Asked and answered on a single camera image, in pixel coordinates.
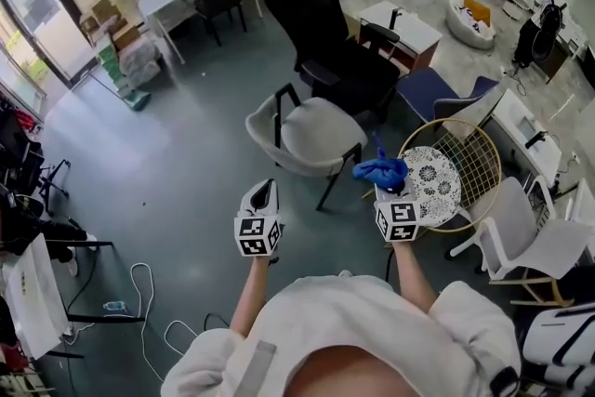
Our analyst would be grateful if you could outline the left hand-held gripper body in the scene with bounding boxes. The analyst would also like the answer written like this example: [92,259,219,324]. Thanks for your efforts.
[233,208,285,258]

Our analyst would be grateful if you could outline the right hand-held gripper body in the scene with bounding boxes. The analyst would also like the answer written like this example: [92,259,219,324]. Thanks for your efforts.
[374,180,420,244]

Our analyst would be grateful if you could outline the blue cloth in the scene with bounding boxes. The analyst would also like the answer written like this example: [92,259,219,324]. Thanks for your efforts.
[351,129,410,196]

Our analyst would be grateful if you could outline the grey armchair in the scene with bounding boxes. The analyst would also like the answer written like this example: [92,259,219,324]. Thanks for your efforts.
[245,82,369,213]

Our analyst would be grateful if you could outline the person's left forearm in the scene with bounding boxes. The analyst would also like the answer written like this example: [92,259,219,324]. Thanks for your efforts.
[230,255,271,336]

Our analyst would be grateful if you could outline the person's right forearm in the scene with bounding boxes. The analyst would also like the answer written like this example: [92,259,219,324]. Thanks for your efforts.
[392,241,438,311]

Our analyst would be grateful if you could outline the floral round cushion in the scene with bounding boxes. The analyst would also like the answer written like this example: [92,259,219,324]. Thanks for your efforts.
[400,145,463,229]

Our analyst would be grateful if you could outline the person's white shirt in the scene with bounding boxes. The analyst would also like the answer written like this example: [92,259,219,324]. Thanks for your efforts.
[161,273,522,397]

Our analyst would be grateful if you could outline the white plastic chair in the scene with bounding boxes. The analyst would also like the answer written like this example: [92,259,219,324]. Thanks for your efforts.
[448,175,594,280]

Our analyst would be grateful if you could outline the navy blue chair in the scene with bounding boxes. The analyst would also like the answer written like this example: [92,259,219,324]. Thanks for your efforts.
[395,67,500,126]

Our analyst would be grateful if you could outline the white sink cabinet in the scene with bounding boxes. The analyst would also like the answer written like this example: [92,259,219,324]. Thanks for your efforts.
[478,87,563,187]

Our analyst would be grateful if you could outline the angled black faucet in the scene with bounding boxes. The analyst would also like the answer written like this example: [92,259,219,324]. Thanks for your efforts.
[524,130,549,150]

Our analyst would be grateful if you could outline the plastic wrapped bundles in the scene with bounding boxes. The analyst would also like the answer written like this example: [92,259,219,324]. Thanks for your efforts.
[118,36,162,85]

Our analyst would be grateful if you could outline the white and black appliance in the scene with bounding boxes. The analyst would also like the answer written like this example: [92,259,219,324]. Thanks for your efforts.
[522,304,595,391]

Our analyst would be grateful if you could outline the stack of green boxes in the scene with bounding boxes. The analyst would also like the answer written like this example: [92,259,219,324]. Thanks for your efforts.
[96,44,152,112]

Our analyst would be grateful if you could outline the white top brown cabinet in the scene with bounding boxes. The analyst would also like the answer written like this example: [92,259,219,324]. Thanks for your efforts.
[356,0,443,75]

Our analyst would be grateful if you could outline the black metal stand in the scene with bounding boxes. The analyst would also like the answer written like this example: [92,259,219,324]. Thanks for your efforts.
[39,159,71,218]

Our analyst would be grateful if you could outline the white round beanbag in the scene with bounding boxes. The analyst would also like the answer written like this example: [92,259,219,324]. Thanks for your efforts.
[444,0,497,51]

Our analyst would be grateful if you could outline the black office chair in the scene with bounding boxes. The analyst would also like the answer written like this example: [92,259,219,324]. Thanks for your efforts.
[263,0,401,125]

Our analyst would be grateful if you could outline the orange pillow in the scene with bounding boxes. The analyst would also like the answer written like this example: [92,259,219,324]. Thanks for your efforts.
[462,0,493,27]

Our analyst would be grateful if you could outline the white desk with black legs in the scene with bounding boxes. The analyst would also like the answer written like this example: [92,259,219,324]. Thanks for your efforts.
[0,232,145,362]

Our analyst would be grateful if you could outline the pile of cardboard boxes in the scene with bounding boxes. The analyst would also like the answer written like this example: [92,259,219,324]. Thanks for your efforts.
[78,0,143,52]

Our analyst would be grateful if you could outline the white round side table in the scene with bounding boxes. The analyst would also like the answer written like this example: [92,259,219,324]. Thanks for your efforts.
[504,0,531,20]

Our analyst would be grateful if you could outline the gold wire chair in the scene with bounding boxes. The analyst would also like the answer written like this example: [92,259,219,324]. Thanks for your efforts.
[362,118,502,233]

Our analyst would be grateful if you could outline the black cable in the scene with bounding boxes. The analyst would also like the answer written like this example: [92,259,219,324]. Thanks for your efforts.
[202,255,280,336]

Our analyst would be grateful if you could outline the white cable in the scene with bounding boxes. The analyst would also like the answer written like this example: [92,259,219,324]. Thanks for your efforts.
[62,262,201,385]

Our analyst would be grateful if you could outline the wooden chair frame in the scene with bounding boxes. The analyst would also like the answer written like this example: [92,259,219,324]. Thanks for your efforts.
[487,276,575,308]

